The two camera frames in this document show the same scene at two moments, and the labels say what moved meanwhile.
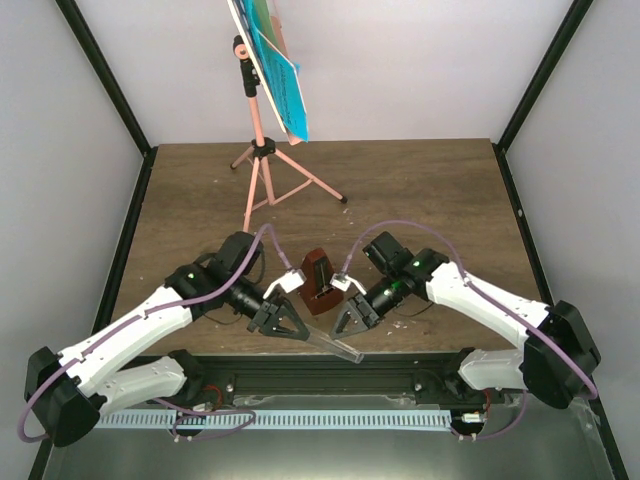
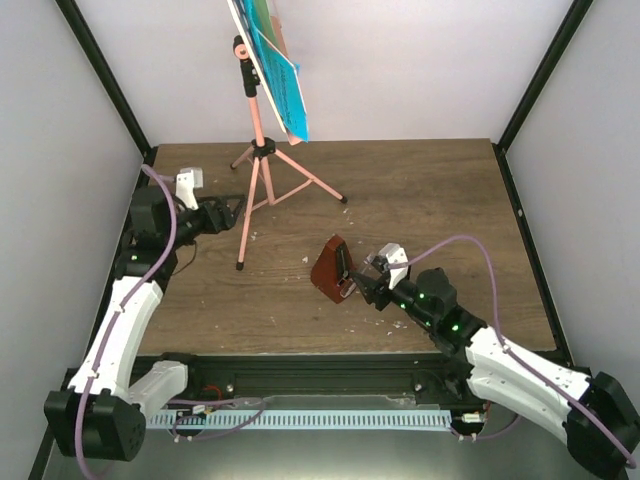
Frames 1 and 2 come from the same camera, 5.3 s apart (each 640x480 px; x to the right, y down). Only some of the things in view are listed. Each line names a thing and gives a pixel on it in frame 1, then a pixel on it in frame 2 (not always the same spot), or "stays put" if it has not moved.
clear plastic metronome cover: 332,345 → 369,269
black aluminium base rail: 429,378 stays put
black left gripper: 270,314 → 227,221
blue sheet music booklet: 281,76 stays put
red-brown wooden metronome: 317,291 → 333,268
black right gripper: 368,315 → 373,286
